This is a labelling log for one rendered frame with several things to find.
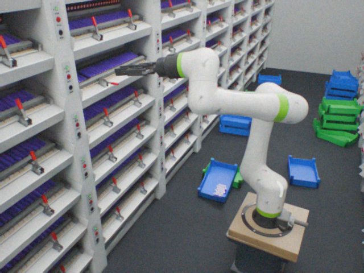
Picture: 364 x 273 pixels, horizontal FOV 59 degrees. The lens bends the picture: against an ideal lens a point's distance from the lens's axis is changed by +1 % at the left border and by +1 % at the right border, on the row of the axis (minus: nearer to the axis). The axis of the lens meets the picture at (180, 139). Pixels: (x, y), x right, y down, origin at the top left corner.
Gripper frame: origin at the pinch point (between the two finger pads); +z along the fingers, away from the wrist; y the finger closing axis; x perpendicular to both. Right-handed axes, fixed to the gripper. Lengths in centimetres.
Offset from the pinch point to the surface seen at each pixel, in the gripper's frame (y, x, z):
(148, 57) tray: -48, 5, 18
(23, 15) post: 21.7, -26.4, 19.8
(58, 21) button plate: 17.6, -22.6, 9.0
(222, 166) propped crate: -90, 100, 0
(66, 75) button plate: 18.1, -4.1, 13.0
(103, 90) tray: -2.2, 8.4, 15.6
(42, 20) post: 21.8, -23.7, 11.7
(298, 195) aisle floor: -92, 121, -53
